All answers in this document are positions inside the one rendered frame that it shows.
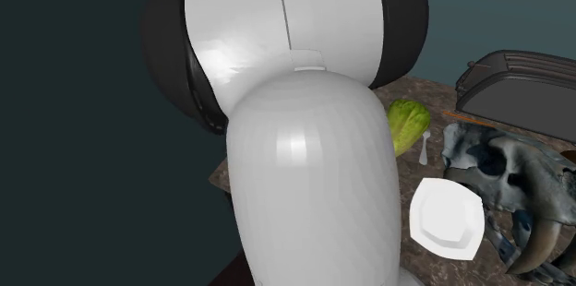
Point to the small white spoon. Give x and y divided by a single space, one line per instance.
424 152

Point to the green lettuce head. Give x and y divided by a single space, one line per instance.
407 125

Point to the white square plate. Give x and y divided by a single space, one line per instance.
445 217

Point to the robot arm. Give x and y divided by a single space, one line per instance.
310 177

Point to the dark grey toaster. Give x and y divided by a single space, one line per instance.
522 96

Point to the grey fanged animal skull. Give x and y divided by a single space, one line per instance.
517 177

